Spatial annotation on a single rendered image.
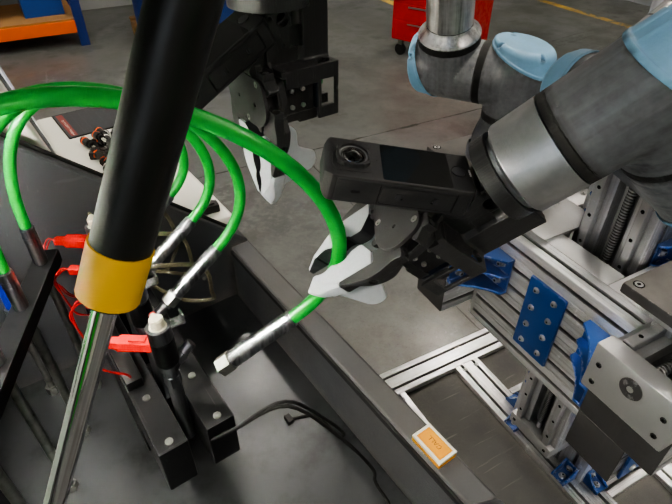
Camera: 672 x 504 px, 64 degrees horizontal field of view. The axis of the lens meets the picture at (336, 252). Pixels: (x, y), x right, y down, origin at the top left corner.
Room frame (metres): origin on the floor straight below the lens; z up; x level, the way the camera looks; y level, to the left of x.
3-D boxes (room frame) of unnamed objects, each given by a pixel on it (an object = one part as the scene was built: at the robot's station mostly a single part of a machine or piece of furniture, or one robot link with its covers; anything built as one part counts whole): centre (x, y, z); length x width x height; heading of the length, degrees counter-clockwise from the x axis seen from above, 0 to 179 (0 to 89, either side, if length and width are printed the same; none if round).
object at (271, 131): (0.47, 0.06, 1.34); 0.05 x 0.02 x 0.09; 36
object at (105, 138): (1.10, 0.51, 1.01); 0.23 x 0.11 x 0.06; 36
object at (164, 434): (0.52, 0.27, 0.91); 0.34 x 0.10 x 0.15; 36
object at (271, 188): (0.49, 0.05, 1.29); 0.06 x 0.03 x 0.09; 126
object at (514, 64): (0.99, -0.34, 1.20); 0.13 x 0.12 x 0.14; 63
